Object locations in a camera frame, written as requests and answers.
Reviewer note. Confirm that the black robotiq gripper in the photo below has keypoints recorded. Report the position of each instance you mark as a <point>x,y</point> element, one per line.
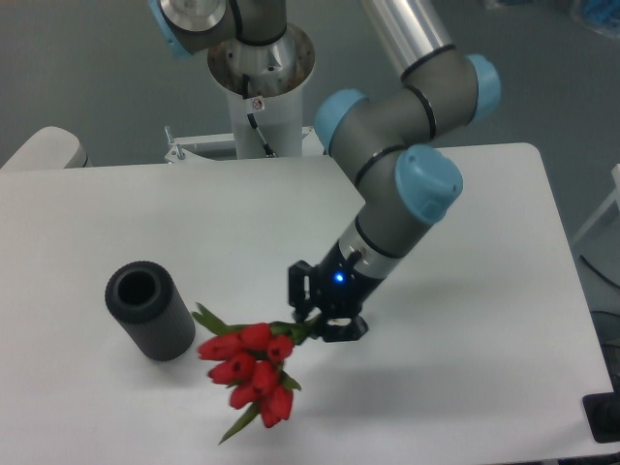
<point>337,289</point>

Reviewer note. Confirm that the red tulip bouquet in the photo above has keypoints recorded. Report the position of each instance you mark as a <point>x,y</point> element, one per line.
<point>250,361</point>

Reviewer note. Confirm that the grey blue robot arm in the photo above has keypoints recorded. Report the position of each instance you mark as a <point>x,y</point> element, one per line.
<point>384,147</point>

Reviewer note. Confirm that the dark grey ribbed vase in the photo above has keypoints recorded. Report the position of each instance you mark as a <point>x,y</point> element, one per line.
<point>143,299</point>

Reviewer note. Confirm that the black device at table edge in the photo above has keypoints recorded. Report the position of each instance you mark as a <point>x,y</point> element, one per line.
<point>602,412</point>

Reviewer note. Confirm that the white chair beside table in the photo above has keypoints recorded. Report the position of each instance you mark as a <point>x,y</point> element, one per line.
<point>51,148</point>

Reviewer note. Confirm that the blue items in clear bag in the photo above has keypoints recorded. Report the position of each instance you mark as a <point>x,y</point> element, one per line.
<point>600,16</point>

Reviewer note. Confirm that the white frame at right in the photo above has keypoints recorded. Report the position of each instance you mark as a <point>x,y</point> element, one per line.
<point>602,216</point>

